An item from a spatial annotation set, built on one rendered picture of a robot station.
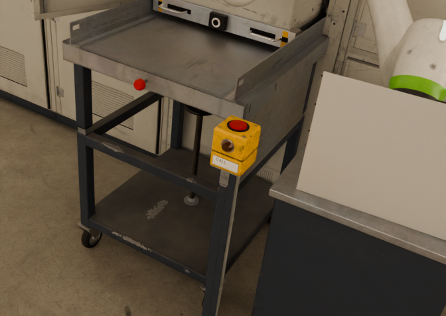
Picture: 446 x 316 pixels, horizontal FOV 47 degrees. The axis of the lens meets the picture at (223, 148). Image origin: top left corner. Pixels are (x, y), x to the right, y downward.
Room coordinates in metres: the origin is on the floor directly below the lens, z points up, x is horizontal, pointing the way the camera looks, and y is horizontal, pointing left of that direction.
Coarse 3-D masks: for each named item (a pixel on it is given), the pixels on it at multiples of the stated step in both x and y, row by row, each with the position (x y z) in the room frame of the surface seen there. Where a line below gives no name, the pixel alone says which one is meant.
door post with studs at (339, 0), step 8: (336, 0) 1.80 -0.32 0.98; (344, 0) 1.79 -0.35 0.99; (328, 8) 1.82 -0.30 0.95; (336, 8) 1.80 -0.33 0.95; (344, 8) 1.79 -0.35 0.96; (328, 16) 1.80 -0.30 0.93; (336, 16) 1.80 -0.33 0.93; (344, 16) 1.79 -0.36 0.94; (328, 24) 1.81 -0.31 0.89; (336, 24) 1.80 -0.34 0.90; (328, 32) 1.81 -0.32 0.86; (336, 32) 1.79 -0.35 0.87; (336, 40) 1.79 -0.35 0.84; (328, 48) 1.80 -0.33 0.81; (336, 48) 1.79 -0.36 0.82; (328, 56) 1.80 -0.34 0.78; (328, 64) 1.80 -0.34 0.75; (320, 80) 1.80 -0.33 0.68
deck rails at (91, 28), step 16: (144, 0) 1.76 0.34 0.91; (96, 16) 1.53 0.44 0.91; (112, 16) 1.60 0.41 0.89; (128, 16) 1.68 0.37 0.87; (144, 16) 1.76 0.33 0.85; (80, 32) 1.47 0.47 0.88; (96, 32) 1.53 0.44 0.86; (112, 32) 1.57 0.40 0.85; (304, 32) 1.62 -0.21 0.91; (320, 32) 1.79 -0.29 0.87; (288, 48) 1.51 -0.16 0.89; (304, 48) 1.65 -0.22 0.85; (256, 64) 1.30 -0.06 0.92; (272, 64) 1.41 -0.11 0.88; (240, 80) 1.22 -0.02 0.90; (256, 80) 1.31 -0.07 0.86; (224, 96) 1.22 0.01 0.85; (240, 96) 1.23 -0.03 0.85
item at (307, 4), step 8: (296, 0) 1.60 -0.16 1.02; (304, 0) 1.67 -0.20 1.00; (312, 0) 1.74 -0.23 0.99; (320, 0) 1.83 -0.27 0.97; (296, 8) 1.61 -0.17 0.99; (304, 8) 1.68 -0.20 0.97; (312, 8) 1.76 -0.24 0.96; (320, 8) 1.85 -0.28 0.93; (296, 16) 1.62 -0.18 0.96; (304, 16) 1.70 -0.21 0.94; (312, 16) 1.78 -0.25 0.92; (296, 24) 1.64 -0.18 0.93; (304, 24) 1.71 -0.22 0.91
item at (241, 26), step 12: (156, 0) 1.79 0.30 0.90; (168, 0) 1.77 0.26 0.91; (180, 0) 1.75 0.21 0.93; (168, 12) 1.77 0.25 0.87; (192, 12) 1.73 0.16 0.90; (204, 12) 1.71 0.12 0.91; (216, 12) 1.69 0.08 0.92; (204, 24) 1.71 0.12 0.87; (228, 24) 1.67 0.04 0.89; (240, 24) 1.65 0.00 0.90; (252, 24) 1.63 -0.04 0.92; (264, 24) 1.62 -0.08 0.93; (252, 36) 1.63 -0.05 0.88; (264, 36) 1.61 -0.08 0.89; (288, 36) 1.58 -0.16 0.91
